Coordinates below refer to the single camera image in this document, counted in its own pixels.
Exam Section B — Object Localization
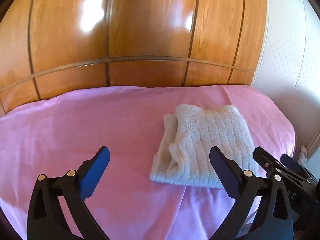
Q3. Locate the cream knitted sweater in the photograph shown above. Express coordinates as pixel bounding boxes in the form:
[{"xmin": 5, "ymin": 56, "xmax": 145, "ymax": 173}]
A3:
[{"xmin": 149, "ymin": 104, "xmax": 259, "ymax": 189}]

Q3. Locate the pink bed blanket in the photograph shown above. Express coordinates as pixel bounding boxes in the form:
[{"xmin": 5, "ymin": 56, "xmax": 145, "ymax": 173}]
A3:
[{"xmin": 1, "ymin": 86, "xmax": 296, "ymax": 239}]

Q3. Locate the wooden panelled wardrobe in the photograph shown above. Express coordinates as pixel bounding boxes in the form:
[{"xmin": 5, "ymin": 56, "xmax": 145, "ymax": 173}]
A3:
[{"xmin": 1, "ymin": 0, "xmax": 267, "ymax": 114}]

